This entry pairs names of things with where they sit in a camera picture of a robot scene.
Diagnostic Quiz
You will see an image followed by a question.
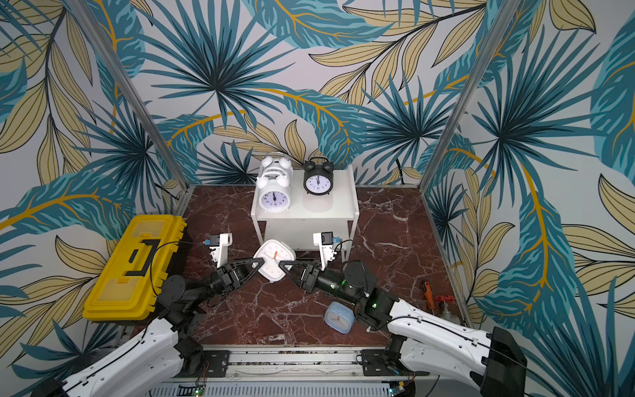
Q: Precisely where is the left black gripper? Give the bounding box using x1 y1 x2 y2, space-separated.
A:
191 255 269 307

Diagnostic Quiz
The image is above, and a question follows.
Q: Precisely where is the white square alarm clock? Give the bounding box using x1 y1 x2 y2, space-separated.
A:
254 239 296 283

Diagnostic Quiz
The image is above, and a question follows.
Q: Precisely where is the white matte twin-bell alarm clock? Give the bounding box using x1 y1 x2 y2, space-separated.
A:
256 170 291 213

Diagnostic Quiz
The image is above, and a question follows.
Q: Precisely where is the light blue square alarm clock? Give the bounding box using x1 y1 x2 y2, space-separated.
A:
324 302 355 334

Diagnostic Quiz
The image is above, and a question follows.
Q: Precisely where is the black twin-bell alarm clock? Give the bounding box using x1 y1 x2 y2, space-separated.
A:
304 155 335 196

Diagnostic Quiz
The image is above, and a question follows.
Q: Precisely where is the white chrome twin-bell alarm clock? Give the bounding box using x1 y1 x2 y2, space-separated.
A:
256 155 294 189

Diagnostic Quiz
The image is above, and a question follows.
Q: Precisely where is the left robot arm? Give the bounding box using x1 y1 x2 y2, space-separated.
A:
31 258 265 396

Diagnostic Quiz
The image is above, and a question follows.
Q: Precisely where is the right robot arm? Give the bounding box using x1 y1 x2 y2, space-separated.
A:
279 260 528 396

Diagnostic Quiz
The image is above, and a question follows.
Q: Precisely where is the white two-tier shelf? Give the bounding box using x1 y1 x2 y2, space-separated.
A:
251 167 360 261

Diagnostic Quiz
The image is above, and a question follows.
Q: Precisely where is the yellow plastic toolbox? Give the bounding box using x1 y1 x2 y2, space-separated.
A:
83 214 187 322

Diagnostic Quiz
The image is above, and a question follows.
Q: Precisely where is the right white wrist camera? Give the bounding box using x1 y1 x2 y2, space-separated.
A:
313 232 342 271

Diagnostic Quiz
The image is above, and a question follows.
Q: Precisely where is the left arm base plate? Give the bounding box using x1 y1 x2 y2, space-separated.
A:
180 350 231 378

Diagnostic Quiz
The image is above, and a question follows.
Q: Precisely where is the aluminium mounting rail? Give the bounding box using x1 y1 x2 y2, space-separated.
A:
140 347 483 396

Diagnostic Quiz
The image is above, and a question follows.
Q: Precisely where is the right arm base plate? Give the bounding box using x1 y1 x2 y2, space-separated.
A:
356 349 429 377

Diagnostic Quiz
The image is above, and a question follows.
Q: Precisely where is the orange handled screwdriver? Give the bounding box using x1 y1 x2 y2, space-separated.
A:
422 281 435 313

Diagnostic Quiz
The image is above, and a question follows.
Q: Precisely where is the metal valve red handle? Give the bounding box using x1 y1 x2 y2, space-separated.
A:
436 295 461 324

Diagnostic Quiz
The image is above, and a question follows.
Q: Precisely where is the left aluminium frame post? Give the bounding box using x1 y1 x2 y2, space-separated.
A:
66 0 190 190

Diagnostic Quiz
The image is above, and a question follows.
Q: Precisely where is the aluminium frame post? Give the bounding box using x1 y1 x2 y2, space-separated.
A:
419 0 520 195
66 0 190 190

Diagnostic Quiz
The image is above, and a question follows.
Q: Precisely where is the right aluminium frame post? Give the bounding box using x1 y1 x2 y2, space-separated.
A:
419 0 520 195

